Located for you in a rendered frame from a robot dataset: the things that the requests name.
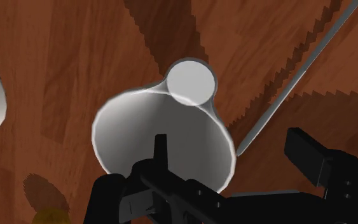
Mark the grey slender rod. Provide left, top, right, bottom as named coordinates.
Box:
left=235, top=0, right=358, bottom=157

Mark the yellow round object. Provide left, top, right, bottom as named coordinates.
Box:
left=31, top=207, right=71, bottom=224

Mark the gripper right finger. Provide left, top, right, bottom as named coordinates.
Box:
left=284, top=127, right=358, bottom=224

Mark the white cup with round handle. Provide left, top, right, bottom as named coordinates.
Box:
left=91, top=57, right=238, bottom=195

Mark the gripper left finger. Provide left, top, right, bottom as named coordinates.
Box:
left=84, top=133, right=229, bottom=224

